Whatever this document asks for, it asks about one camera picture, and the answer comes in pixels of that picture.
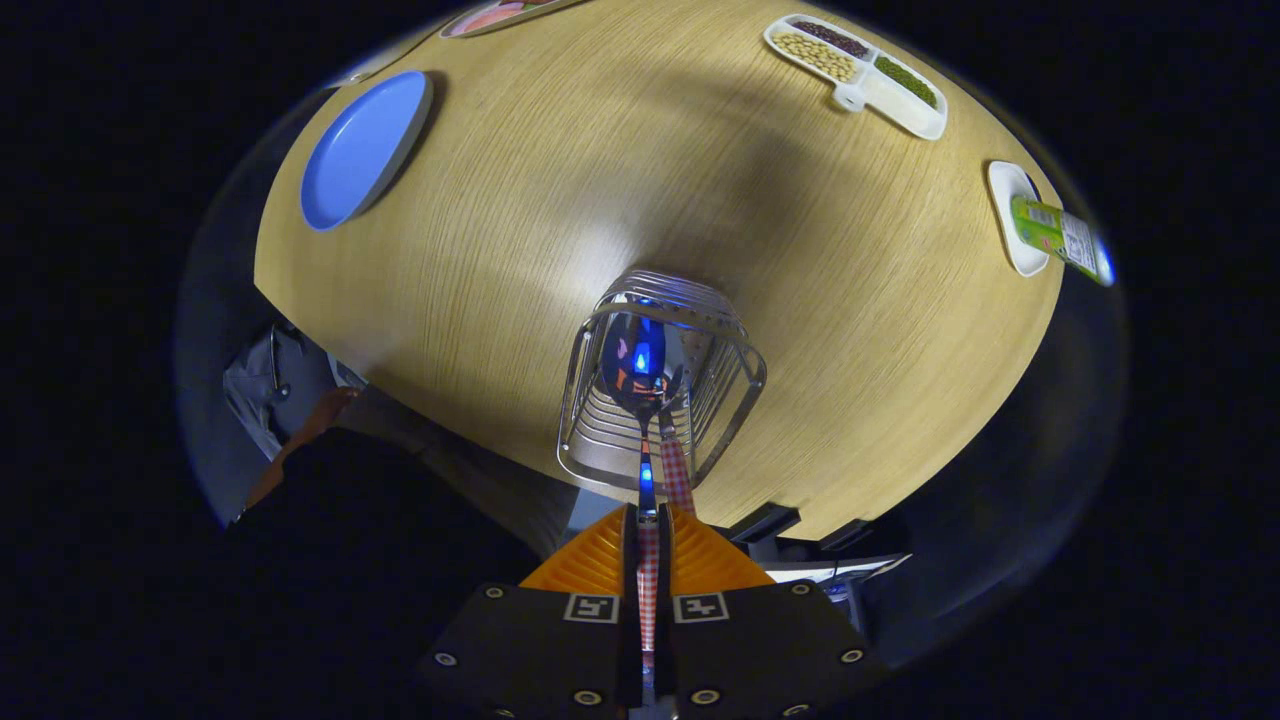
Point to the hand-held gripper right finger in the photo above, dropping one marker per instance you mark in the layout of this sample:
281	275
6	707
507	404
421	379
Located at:
664	560

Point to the blue plate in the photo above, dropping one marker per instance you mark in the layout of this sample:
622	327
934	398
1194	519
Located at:
360	150

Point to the green spray bottle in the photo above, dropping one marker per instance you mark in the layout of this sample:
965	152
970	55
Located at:
1060	235

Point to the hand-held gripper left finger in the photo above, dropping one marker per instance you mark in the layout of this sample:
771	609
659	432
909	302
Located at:
629	560

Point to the white divided bean dish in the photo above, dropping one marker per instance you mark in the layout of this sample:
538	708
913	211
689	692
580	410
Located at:
820	55

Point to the white plate with food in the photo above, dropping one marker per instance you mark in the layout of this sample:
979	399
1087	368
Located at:
560	10

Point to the salmon pink ham slice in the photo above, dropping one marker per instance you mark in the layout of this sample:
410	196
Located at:
490	16

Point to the small white dish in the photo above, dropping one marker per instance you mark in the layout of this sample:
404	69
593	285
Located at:
1005	215

